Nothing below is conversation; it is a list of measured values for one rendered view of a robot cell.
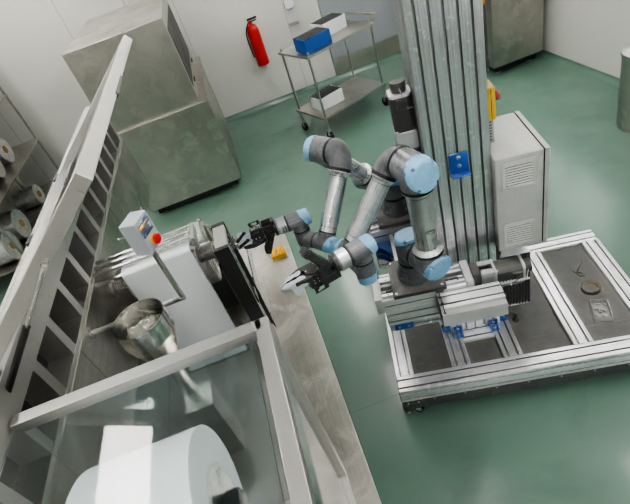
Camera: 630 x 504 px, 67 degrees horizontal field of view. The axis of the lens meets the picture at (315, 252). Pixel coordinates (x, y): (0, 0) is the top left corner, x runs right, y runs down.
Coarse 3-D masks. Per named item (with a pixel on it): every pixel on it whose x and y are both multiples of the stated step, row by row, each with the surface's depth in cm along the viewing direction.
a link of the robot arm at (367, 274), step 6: (354, 264) 168; (366, 264) 167; (372, 264) 169; (354, 270) 173; (360, 270) 169; (366, 270) 168; (372, 270) 170; (360, 276) 171; (366, 276) 170; (372, 276) 171; (360, 282) 174; (366, 282) 172; (372, 282) 173
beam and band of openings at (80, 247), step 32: (96, 192) 199; (96, 224) 177; (64, 256) 144; (96, 256) 166; (64, 288) 137; (32, 320) 117; (64, 320) 141; (32, 352) 112; (64, 352) 128; (0, 384) 98; (32, 384) 112; (64, 384) 121; (0, 416) 94; (0, 448) 91
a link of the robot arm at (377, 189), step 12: (384, 156) 165; (384, 168) 166; (372, 180) 171; (384, 180) 168; (372, 192) 171; (384, 192) 171; (360, 204) 175; (372, 204) 172; (360, 216) 174; (372, 216) 174; (360, 228) 175; (348, 240) 178
